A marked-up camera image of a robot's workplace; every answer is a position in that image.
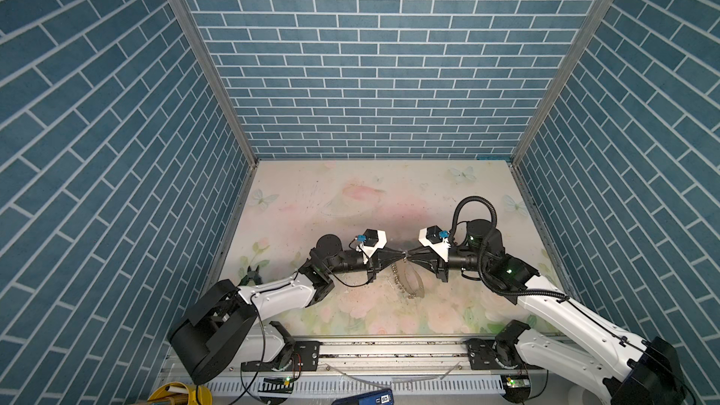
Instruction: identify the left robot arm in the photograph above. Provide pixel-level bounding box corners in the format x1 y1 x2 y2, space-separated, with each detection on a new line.
167 232 406 384

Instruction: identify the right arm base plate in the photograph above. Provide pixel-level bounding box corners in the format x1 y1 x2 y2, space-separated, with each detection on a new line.
464 337 541 371

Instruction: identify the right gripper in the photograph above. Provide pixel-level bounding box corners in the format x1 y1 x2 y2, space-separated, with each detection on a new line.
407 242 487 282

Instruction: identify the white tape roll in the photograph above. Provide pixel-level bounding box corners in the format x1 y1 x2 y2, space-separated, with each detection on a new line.
567 385 603 405

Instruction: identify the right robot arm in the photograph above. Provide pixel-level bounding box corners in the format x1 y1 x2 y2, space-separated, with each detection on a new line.
406 196 696 404

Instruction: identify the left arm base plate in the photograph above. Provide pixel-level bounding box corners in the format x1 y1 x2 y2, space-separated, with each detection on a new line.
241 340 322 372

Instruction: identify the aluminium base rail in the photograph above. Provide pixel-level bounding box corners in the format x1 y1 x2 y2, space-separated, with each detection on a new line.
154 336 631 401

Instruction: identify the yellow tape dispenser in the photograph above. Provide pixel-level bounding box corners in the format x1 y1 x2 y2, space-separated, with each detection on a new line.
146 382 213 405

